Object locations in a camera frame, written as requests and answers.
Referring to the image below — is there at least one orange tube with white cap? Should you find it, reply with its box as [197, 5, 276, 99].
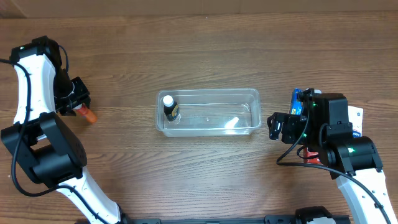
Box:
[74, 103, 98, 124]

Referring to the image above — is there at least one blue lozenge box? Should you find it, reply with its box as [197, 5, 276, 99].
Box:
[289, 88, 303, 115]

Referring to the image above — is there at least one dark bottle with white cap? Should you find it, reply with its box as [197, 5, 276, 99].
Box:
[162, 95, 179, 121]

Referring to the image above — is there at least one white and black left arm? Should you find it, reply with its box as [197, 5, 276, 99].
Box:
[1, 36, 129, 223]

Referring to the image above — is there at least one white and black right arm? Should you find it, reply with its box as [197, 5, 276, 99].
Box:
[267, 110, 397, 223]

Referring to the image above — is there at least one clear plastic container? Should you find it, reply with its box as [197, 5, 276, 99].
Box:
[155, 88, 263, 138]

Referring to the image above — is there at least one red Panadol box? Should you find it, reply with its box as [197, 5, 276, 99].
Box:
[303, 147, 321, 165]

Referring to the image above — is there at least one white and blue plaster box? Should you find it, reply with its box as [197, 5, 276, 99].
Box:
[348, 106, 364, 138]

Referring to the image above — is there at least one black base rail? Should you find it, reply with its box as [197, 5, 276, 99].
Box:
[130, 206, 351, 224]

